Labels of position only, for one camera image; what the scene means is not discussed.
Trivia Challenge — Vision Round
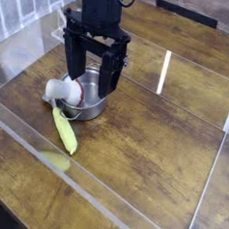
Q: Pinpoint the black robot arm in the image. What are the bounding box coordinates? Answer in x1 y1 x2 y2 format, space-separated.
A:
63 0 133 99

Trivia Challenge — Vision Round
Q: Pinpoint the red white toy mushroom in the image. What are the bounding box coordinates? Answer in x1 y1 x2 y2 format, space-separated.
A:
45 78 84 107

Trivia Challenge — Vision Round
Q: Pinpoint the small steel pot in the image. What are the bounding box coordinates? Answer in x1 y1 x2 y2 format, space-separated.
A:
42 66 107 121

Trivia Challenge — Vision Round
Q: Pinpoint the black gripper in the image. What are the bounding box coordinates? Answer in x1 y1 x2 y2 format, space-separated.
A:
64 8 130 99

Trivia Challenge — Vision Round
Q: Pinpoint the clear acrylic bracket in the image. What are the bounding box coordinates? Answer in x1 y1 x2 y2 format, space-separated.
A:
51 9 67 43

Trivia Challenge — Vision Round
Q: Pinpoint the black bar on table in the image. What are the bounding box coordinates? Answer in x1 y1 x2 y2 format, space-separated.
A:
156 0 217 29

